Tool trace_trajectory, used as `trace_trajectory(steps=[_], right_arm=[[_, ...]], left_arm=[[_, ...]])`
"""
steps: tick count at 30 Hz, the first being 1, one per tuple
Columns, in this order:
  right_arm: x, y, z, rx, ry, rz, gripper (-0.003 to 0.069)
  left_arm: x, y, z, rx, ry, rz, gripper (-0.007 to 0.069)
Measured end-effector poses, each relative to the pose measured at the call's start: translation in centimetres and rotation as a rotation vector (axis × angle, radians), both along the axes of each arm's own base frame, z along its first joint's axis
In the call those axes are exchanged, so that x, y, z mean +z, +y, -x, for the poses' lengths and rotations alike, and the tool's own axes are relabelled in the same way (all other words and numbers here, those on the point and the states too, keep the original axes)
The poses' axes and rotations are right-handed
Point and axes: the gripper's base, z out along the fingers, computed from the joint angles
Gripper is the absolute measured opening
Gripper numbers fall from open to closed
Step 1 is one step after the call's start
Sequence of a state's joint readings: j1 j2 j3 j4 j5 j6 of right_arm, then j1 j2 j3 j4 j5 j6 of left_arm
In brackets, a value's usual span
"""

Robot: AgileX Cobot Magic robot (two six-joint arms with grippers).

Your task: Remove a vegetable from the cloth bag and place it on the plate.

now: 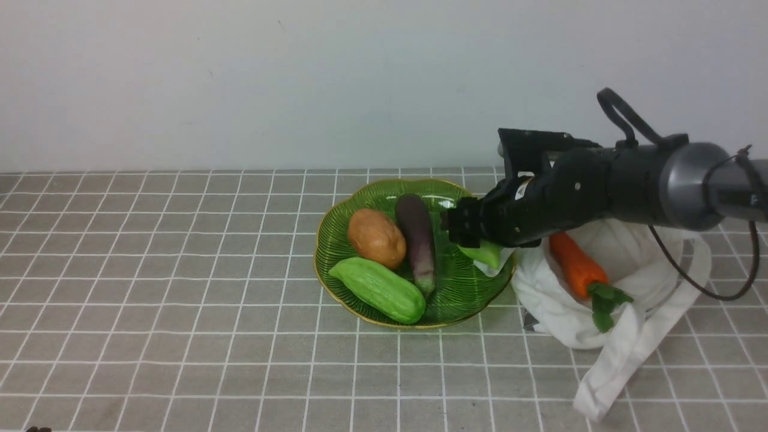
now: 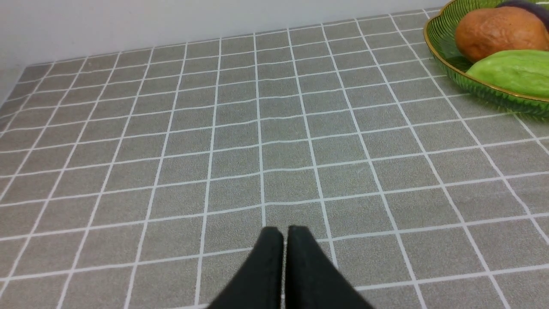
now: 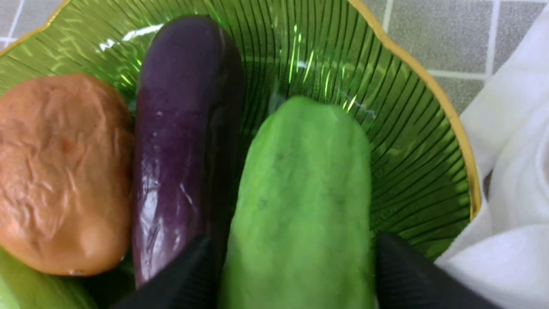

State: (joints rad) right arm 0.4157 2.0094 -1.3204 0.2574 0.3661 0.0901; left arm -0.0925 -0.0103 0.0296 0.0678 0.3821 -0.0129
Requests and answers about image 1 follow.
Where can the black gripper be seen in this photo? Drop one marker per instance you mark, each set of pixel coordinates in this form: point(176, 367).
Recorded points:
point(522, 211)

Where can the light green pepper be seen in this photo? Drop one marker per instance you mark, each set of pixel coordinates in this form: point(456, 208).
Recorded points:
point(487, 254)

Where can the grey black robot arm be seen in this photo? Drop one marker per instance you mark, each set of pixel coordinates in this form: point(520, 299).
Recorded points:
point(692, 187)

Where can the white cloth tote bag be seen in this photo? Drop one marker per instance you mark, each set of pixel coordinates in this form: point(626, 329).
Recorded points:
point(634, 263)

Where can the dark purple eggplant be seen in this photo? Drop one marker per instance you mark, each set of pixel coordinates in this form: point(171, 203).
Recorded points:
point(416, 226)

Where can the green ribbed glass plate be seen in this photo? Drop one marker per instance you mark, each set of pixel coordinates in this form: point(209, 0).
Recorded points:
point(463, 289)

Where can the brown potato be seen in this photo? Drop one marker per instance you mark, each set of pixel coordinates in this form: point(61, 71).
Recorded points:
point(376, 237)

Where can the light green loofah gourd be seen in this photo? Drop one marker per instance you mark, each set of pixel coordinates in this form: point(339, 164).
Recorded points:
point(371, 289)

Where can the orange carrot with leaves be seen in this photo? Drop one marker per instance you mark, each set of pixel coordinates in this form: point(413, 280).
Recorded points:
point(587, 280)

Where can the grey checkered tablecloth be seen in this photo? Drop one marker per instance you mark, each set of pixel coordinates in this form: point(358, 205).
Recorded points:
point(187, 301)

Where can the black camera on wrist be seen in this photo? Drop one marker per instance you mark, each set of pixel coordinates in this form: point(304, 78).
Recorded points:
point(530, 152)

